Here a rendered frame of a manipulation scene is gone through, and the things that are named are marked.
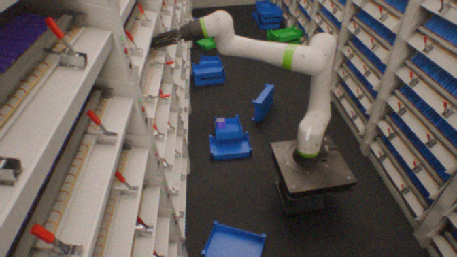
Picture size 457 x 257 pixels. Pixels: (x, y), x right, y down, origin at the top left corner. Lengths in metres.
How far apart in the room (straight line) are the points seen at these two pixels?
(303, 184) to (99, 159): 1.13
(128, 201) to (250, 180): 1.31
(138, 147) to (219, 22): 0.68
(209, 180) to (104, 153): 1.42
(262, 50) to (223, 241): 1.07
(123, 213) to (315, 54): 0.95
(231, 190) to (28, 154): 1.64
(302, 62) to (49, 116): 1.03
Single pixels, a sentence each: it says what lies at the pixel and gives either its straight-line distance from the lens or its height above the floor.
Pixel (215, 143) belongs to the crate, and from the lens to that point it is 2.29.
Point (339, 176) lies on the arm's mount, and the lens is 1.66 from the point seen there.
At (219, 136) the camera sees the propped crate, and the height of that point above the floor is 0.12.
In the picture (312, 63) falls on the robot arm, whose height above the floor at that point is 0.97.
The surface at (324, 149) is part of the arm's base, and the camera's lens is 1.69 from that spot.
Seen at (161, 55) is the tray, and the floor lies 0.94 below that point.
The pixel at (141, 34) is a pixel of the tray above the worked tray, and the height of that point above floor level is 1.13.
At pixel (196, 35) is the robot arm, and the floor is 1.05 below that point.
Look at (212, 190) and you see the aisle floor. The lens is 1.99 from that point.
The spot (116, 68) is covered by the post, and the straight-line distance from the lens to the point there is 0.81.
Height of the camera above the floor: 1.57
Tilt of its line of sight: 40 degrees down
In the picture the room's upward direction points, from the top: 3 degrees counter-clockwise
